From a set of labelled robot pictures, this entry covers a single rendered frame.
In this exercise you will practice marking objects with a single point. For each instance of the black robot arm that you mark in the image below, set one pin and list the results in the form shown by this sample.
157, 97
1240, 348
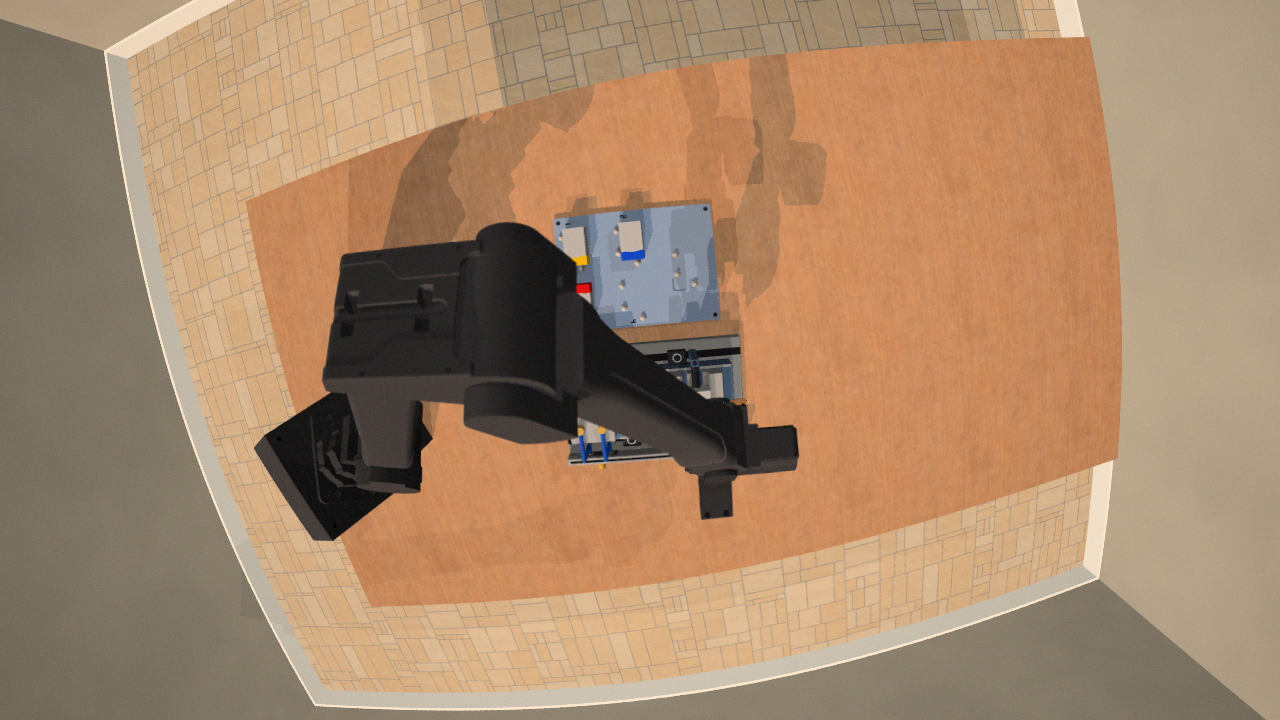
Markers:
518, 355

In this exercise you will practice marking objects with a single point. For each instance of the white block with yellow end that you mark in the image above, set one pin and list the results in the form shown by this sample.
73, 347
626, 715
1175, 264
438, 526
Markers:
576, 245

